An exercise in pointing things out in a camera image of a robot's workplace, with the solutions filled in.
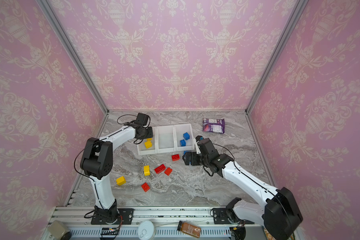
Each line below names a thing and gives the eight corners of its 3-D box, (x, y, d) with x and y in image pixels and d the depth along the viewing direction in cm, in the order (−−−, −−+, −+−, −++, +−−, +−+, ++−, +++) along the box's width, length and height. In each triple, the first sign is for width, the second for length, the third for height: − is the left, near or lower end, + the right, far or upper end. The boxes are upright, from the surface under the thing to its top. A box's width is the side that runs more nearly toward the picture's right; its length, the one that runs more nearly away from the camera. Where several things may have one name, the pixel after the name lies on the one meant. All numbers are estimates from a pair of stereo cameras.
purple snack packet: (203, 133, 110) (203, 130, 107) (201, 120, 117) (202, 118, 115) (225, 133, 110) (226, 130, 107) (223, 120, 117) (224, 118, 115)
